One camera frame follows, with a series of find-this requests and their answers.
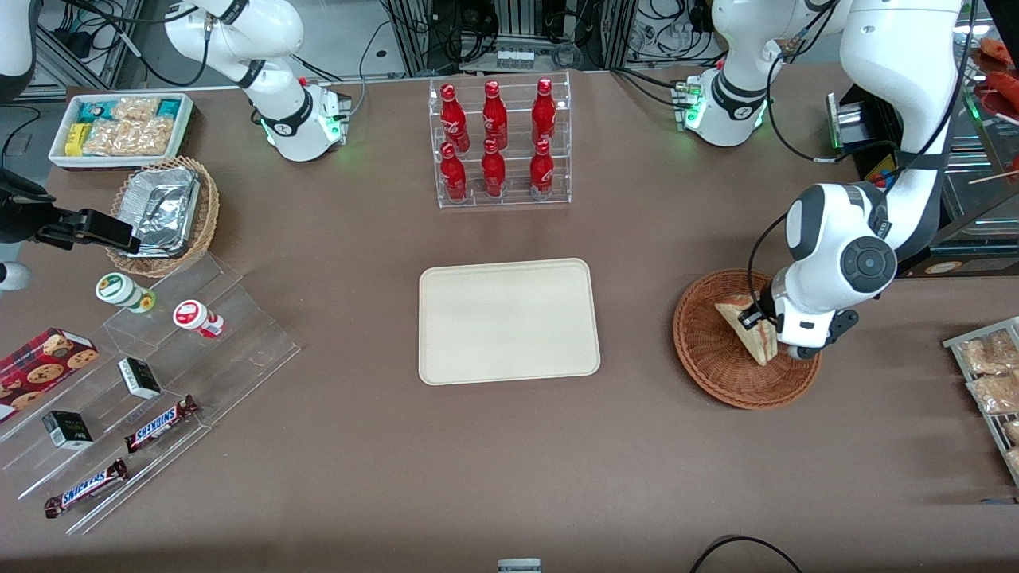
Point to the silver foil trays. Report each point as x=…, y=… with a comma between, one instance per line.
x=159, y=208

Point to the Snickers chocolate bar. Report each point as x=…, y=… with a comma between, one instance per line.
x=86, y=487
x=159, y=423

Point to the clear pastry bag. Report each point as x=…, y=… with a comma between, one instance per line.
x=1014, y=461
x=987, y=354
x=1012, y=431
x=995, y=394

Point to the yellow snack packet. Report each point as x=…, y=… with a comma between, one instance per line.
x=76, y=139

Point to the teal snack packet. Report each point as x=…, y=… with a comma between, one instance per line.
x=95, y=111
x=169, y=107

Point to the red cookie box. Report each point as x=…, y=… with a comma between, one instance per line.
x=44, y=364

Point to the clear acrylic step display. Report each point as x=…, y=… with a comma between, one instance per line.
x=239, y=350

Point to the small black box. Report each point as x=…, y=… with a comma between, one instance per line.
x=140, y=378
x=67, y=430

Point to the triangular sandwich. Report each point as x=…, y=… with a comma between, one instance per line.
x=756, y=344

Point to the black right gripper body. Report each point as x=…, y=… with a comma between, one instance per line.
x=22, y=215

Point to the light wicker basket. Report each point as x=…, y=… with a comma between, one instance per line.
x=207, y=215

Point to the clear acrylic bottle rack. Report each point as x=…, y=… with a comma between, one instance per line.
x=513, y=199

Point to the white snack bin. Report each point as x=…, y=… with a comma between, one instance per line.
x=185, y=119

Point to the colourful small card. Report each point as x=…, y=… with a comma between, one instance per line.
x=880, y=169

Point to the tray of wrapped crackers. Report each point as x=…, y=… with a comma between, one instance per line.
x=995, y=426

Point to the red food item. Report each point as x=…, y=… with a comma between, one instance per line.
x=1005, y=83
x=999, y=48

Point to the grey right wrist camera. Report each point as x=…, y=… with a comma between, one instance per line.
x=12, y=277

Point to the red cap yogurt bottle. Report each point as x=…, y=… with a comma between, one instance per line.
x=193, y=316

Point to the green cap yogurt bottle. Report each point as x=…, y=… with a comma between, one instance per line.
x=119, y=290

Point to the grey edge device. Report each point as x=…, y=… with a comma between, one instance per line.
x=519, y=566

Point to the clear cracker bag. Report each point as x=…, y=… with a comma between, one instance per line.
x=137, y=108
x=131, y=138

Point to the red cola bottle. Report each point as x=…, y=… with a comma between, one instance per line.
x=542, y=173
x=544, y=115
x=494, y=118
x=454, y=119
x=454, y=177
x=493, y=173

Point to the silver box with green light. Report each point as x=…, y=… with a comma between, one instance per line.
x=848, y=123

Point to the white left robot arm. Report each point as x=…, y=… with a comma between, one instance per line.
x=892, y=79

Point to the black display shelf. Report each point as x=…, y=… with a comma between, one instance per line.
x=876, y=131

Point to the brown wicker basket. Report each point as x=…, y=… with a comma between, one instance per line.
x=708, y=358

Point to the white power strip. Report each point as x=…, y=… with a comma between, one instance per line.
x=515, y=58

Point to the beige plastic tray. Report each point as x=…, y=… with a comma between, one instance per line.
x=509, y=322

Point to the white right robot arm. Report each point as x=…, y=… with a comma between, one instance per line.
x=271, y=40

